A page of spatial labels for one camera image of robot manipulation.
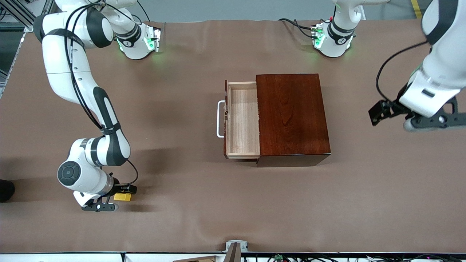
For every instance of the flat wooden board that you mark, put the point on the flat wooden board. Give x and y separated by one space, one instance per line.
196 259

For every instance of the dark wooden drawer cabinet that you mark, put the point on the dark wooden drawer cabinet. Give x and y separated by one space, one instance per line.
291 116

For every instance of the yellow wooden block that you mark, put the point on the yellow wooden block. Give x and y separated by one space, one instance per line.
123 197

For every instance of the yellow floor tape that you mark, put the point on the yellow floor tape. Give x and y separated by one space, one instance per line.
417 9

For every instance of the wooden strut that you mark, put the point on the wooden strut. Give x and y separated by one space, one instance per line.
234 254

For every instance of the grey metal bracket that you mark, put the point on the grey metal bracket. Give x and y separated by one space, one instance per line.
244 247

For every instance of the aluminium frame profile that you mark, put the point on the aluminium frame profile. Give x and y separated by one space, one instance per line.
18 16

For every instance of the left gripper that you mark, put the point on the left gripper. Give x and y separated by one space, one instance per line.
393 108

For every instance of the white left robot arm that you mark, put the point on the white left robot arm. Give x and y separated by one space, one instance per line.
338 43

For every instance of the white table edge rail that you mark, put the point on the white table edge rail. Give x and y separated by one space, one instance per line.
72 257

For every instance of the brown table cover mat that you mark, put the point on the brown table cover mat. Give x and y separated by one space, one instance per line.
182 203

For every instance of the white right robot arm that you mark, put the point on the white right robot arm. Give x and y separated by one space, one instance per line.
62 72

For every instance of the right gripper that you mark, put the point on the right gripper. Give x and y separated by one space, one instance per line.
118 189

